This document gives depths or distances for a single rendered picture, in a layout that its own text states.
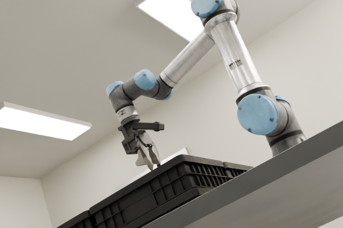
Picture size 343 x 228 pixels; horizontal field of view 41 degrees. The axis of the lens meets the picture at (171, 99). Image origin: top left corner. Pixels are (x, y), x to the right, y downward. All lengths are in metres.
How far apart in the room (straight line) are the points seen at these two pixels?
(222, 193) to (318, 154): 0.20
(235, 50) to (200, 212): 0.68
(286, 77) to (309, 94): 0.30
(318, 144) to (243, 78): 0.62
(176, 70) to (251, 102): 0.44
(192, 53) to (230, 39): 0.26
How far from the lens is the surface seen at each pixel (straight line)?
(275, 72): 4.89
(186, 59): 1.71
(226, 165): 1.66
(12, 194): 6.02
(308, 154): 0.86
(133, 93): 1.68
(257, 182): 0.89
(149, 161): 1.62
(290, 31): 4.97
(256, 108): 1.38
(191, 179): 1.40
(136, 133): 1.66
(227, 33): 1.50
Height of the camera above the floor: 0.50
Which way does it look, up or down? 25 degrees up
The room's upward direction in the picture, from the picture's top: 23 degrees counter-clockwise
